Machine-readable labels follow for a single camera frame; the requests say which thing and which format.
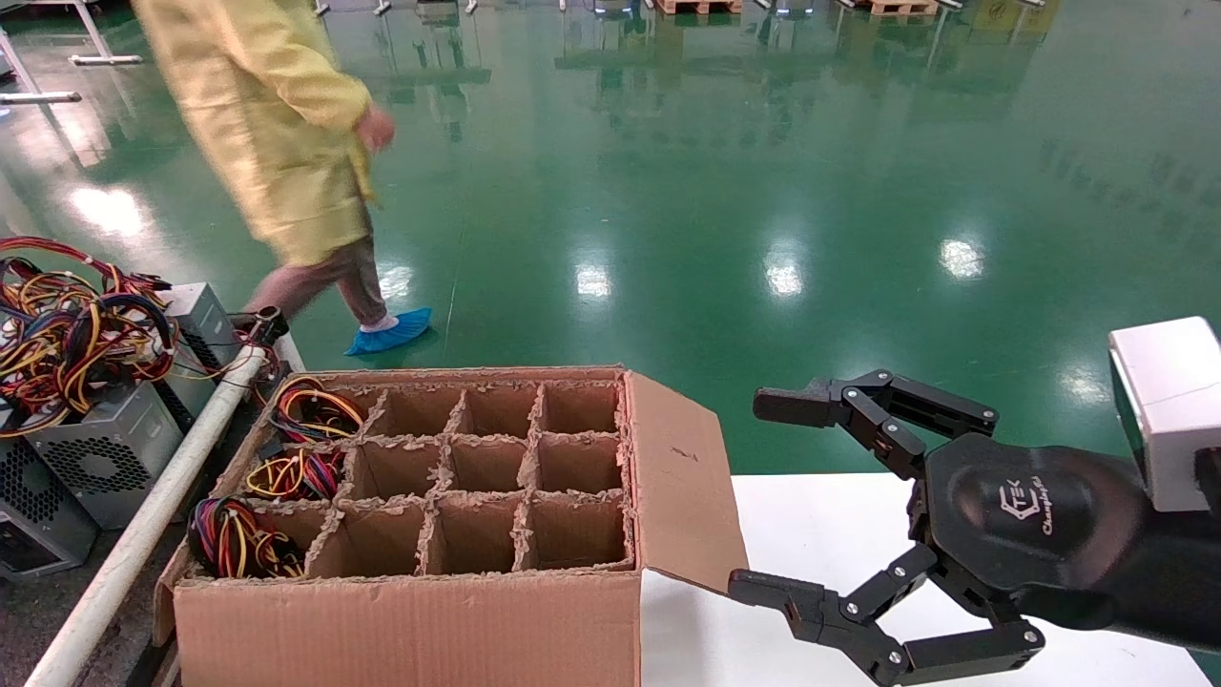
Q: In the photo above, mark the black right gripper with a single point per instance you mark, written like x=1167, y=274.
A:
x=1030, y=515

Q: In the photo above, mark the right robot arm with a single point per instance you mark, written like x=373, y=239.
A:
x=1183, y=572

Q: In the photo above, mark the cardboard box with dividers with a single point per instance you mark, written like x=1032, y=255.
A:
x=410, y=630

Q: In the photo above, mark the wooden pallet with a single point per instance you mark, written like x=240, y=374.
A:
x=696, y=6
x=897, y=7

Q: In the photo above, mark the black pipe end connector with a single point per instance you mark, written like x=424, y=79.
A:
x=270, y=324

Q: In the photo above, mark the grey power supply unit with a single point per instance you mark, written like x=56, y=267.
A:
x=105, y=458
x=38, y=515
x=200, y=324

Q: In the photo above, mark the walking person in yellow coat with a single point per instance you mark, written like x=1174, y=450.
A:
x=267, y=124

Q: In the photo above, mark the grey felt cart deck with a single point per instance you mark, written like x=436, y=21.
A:
x=38, y=630

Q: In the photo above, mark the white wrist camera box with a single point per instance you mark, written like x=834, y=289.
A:
x=1173, y=410

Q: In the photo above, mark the long white pipe rail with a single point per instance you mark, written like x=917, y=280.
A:
x=153, y=515

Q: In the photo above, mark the white metal stand frame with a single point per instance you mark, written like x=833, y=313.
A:
x=38, y=96
x=105, y=59

